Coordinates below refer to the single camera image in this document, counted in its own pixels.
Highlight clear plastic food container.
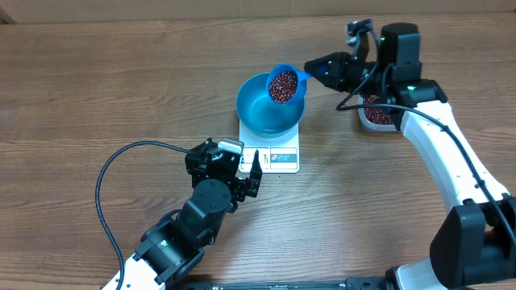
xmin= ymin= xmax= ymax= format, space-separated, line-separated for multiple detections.
xmin=357 ymin=107 xmax=397 ymax=133

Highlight white digital kitchen scale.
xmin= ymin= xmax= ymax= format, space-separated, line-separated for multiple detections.
xmin=239 ymin=122 xmax=300 ymax=174

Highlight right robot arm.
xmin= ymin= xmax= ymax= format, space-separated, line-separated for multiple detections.
xmin=304 ymin=19 xmax=515 ymax=289

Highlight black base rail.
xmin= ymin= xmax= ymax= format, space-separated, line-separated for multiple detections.
xmin=168 ymin=277 xmax=396 ymax=290

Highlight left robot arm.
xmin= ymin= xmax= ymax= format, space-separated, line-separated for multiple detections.
xmin=105 ymin=139 xmax=263 ymax=290

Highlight teal blue bowl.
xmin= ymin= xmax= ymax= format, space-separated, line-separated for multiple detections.
xmin=235 ymin=72 xmax=305 ymax=137

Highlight blue plastic measuring scoop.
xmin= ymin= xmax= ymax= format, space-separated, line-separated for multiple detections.
xmin=266 ymin=64 xmax=311 ymax=105

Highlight red adzuki beans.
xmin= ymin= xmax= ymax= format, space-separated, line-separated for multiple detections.
xmin=363 ymin=96 xmax=393 ymax=125

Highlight red beans in scoop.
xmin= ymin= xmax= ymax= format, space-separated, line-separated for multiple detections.
xmin=268 ymin=71 xmax=298 ymax=104

